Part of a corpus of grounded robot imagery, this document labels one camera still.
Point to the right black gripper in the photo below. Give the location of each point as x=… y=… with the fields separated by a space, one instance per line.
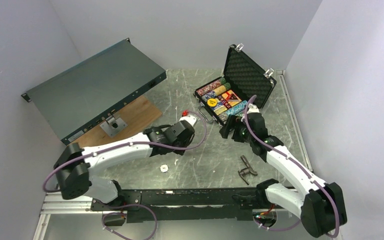
x=233 y=122

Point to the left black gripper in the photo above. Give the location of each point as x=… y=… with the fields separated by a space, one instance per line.
x=185 y=143

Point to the yellow blue card deck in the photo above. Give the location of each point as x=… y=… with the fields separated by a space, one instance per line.
x=219 y=109

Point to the blue poker chip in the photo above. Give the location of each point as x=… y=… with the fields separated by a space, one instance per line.
x=164 y=168

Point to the yellow big blind button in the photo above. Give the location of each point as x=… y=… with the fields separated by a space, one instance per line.
x=212 y=102

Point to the black poker chip case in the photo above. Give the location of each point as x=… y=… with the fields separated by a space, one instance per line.
x=242 y=75

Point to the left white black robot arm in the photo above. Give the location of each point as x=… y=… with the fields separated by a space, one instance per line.
x=77 y=168

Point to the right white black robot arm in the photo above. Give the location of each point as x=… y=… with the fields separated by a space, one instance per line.
x=319 y=205

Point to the red card deck in case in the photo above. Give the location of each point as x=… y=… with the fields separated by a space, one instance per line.
x=229 y=99

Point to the wooden board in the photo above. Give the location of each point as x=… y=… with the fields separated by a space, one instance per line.
x=138 y=114

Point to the dark grey rack server chassis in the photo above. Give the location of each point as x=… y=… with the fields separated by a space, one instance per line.
x=81 y=97

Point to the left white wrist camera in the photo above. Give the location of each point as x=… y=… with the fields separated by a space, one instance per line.
x=190 y=118

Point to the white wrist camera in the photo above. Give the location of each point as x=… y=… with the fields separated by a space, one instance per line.
x=252 y=109
x=190 y=118

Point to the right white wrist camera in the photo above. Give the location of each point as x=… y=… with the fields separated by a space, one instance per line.
x=252 y=109

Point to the silver metal bracket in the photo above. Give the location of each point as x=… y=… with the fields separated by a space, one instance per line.
x=113 y=125

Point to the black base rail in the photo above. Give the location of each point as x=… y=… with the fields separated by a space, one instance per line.
x=171 y=204

